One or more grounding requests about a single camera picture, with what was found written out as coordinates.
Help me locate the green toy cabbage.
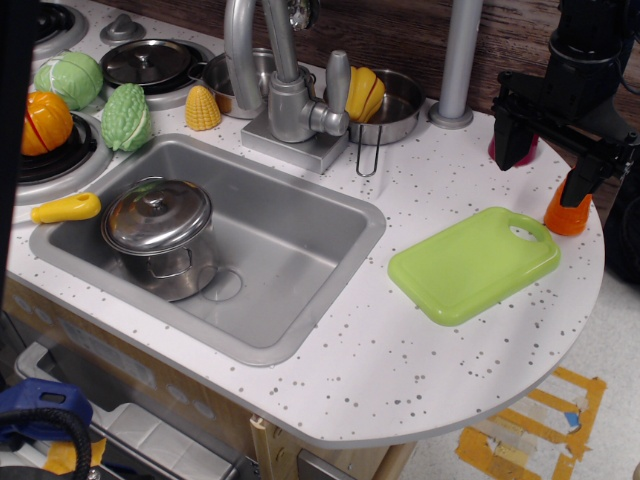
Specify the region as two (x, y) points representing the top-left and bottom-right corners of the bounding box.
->
(34, 50), (104, 111)

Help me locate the rear left stove burner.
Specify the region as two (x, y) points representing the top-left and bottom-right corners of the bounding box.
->
(32, 2), (88, 61)

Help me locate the green plastic cutting board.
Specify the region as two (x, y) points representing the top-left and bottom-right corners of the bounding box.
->
(388, 207), (561, 327)

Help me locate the steel saucepan behind faucet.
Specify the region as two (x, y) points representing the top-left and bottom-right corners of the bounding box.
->
(187, 47), (317, 120)

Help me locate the yellow toy corn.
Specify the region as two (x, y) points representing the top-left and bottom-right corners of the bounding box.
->
(185, 85), (222, 131)

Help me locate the yellow toy knife handle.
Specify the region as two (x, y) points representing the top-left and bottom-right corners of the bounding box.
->
(30, 192), (102, 224)

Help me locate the steel pot with lid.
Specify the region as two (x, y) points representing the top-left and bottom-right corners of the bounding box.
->
(101, 177), (219, 302)

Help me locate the green toy bitter melon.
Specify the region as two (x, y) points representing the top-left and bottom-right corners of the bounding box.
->
(101, 83), (151, 152)

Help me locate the grey vertical pole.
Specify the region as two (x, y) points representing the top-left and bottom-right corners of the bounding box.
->
(428, 0), (484, 130)

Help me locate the pink toy cup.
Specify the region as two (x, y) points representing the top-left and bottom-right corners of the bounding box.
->
(488, 135), (539, 167)

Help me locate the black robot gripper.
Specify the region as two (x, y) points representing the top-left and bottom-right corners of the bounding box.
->
(492, 71), (639, 208)

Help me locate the grey stove knob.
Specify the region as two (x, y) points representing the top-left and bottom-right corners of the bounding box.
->
(100, 13), (146, 46)

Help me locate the front stove burner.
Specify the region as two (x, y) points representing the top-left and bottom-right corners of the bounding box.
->
(15, 113), (113, 206)

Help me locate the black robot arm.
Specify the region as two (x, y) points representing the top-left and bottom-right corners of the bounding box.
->
(492, 1), (639, 208)

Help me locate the orange toy pumpkin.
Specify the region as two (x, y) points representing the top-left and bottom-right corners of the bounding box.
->
(21, 91), (74, 156)

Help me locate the blue clamp with black cable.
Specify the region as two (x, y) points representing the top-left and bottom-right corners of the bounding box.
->
(1, 378), (93, 479)

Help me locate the silver toy faucet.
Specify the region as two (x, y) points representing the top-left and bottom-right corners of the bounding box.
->
(224, 0), (351, 174)

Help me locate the steel pan lid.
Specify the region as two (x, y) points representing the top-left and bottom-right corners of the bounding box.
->
(100, 39), (192, 86)

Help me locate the grey sink basin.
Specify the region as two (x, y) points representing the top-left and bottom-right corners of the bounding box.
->
(30, 134), (386, 366)

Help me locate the orange toy carrot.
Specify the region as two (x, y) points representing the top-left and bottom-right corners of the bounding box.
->
(544, 180), (592, 236)

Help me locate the steel pan with handle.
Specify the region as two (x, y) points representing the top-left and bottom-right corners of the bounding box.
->
(349, 68), (425, 178)

